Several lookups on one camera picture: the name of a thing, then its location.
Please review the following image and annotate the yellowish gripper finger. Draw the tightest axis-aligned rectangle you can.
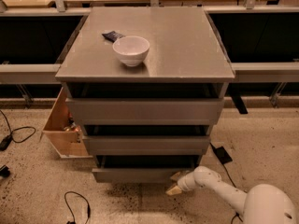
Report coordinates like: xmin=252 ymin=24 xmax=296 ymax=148
xmin=170 ymin=171 xmax=188 ymax=181
xmin=165 ymin=185 xmax=182 ymax=196

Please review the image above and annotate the grey bottom drawer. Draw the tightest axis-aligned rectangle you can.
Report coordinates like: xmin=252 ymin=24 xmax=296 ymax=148
xmin=93 ymin=155 xmax=201 ymax=183

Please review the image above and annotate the grey drawer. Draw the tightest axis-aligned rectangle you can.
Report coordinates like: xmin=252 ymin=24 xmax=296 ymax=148
xmin=93 ymin=155 xmax=201 ymax=183
xmin=66 ymin=98 xmax=224 ymax=125
xmin=83 ymin=136 xmax=210 ymax=155

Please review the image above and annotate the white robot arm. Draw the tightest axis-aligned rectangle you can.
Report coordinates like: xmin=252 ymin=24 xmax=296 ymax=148
xmin=166 ymin=166 xmax=298 ymax=224

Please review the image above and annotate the grey middle drawer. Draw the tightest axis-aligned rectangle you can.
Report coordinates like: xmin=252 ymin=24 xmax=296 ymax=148
xmin=83 ymin=136 xmax=210 ymax=155

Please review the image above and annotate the grey drawer cabinet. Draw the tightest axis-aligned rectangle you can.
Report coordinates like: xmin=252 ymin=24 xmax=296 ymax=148
xmin=55 ymin=6 xmax=235 ymax=173

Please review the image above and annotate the grey top drawer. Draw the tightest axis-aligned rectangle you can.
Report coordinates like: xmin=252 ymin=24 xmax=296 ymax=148
xmin=66 ymin=98 xmax=224 ymax=125

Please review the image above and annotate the black power adapter right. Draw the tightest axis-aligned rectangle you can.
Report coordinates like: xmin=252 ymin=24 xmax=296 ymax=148
xmin=213 ymin=147 xmax=233 ymax=164

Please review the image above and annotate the wooden box on floor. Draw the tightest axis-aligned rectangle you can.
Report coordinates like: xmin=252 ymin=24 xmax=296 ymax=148
xmin=43 ymin=90 xmax=90 ymax=158

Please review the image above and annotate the white ceramic bowl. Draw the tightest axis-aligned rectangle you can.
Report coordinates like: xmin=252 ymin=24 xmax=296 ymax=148
xmin=112 ymin=35 xmax=150 ymax=67

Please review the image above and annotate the dark blue snack packet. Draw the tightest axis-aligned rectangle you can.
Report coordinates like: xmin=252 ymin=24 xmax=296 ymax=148
xmin=103 ymin=31 xmax=123 ymax=43

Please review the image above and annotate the black object left edge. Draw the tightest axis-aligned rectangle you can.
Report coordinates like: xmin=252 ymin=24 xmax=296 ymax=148
xmin=0 ymin=165 xmax=10 ymax=178

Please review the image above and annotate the black adapter left floor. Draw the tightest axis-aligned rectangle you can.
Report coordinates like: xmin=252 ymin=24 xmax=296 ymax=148
xmin=0 ymin=134 xmax=12 ymax=151

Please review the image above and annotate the black cable right floor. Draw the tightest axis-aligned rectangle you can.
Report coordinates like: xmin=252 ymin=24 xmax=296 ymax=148
xmin=221 ymin=163 xmax=244 ymax=224

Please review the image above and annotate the black cable floor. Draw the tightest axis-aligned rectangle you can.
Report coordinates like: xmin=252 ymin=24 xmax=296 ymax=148
xmin=0 ymin=109 xmax=37 ymax=144
xmin=221 ymin=163 xmax=244 ymax=224
xmin=64 ymin=190 xmax=92 ymax=224

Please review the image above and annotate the black cable front floor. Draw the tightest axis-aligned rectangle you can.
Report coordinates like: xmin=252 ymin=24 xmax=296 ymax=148
xmin=64 ymin=190 xmax=92 ymax=224

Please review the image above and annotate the grey metal rail frame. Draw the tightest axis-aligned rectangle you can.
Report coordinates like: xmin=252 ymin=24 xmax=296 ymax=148
xmin=1 ymin=6 xmax=298 ymax=105

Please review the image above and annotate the black cable left floor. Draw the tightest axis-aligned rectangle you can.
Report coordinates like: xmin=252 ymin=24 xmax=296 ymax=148
xmin=0 ymin=109 xmax=37 ymax=144

